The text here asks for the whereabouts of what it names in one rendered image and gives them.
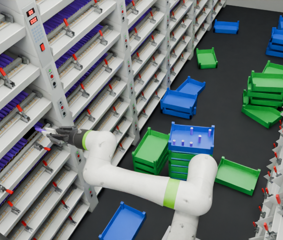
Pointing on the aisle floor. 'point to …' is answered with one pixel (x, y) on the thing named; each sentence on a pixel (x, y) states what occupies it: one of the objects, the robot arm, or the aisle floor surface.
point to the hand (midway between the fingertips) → (49, 132)
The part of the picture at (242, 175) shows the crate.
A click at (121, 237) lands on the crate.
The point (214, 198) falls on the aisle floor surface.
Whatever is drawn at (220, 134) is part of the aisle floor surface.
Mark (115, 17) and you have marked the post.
